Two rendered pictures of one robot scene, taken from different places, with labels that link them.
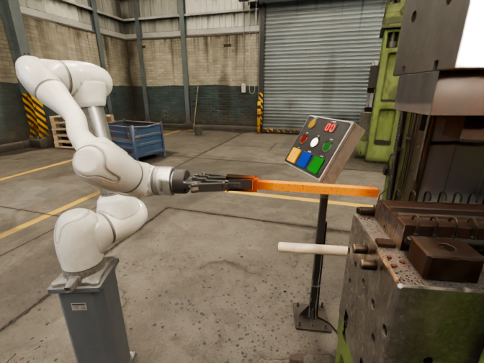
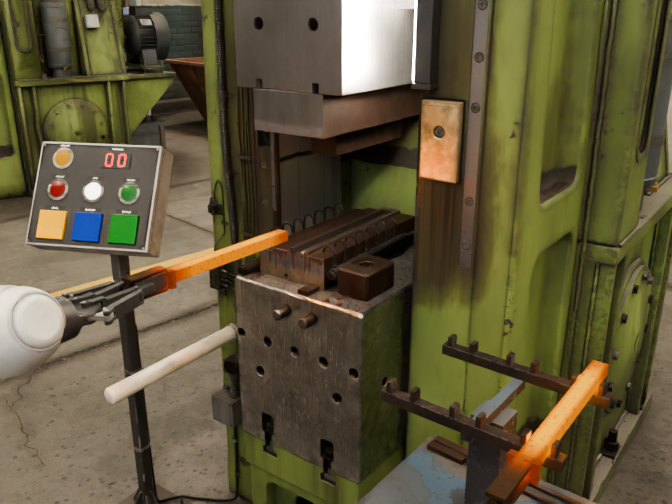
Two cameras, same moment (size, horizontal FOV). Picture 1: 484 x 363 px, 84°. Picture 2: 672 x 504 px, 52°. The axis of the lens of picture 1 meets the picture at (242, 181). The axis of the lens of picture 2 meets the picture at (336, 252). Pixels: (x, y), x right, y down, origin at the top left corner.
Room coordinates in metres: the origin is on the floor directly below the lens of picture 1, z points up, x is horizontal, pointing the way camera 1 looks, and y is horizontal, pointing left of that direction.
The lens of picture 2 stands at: (-0.12, 0.86, 1.55)
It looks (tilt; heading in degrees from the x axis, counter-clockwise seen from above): 20 degrees down; 299
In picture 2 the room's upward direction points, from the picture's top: straight up
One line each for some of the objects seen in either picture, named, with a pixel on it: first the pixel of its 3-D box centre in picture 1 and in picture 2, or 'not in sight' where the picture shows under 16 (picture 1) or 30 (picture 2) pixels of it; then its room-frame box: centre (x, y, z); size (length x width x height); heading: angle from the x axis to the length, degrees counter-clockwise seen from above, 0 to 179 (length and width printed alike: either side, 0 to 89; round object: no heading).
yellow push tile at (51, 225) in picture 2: (294, 155); (52, 225); (1.34, -0.27, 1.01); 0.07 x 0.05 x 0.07; 18
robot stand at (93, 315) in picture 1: (98, 327); not in sight; (0.94, 0.66, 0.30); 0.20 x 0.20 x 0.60; 3
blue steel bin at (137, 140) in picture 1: (130, 139); not in sight; (5.52, 2.32, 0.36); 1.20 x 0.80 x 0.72; 61
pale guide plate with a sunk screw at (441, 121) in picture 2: not in sight; (440, 141); (0.39, -0.53, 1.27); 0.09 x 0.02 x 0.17; 173
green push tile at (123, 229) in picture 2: (316, 165); (124, 229); (1.15, -0.33, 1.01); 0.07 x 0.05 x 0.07; 18
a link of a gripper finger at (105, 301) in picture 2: (210, 184); (111, 302); (0.75, 0.09, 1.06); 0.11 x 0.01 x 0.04; 78
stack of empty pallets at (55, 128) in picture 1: (84, 130); not in sight; (6.73, 3.93, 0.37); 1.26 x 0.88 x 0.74; 73
